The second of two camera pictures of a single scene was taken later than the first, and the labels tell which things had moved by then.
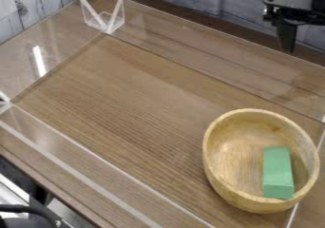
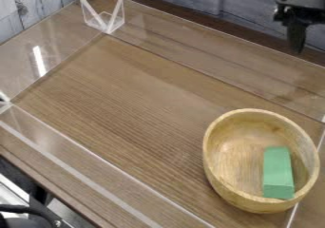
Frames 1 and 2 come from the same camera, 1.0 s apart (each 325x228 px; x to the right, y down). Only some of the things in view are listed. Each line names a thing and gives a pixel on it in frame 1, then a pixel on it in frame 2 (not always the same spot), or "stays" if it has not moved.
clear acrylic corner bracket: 105,22 stays
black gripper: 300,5 to 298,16
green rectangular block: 279,184 stays
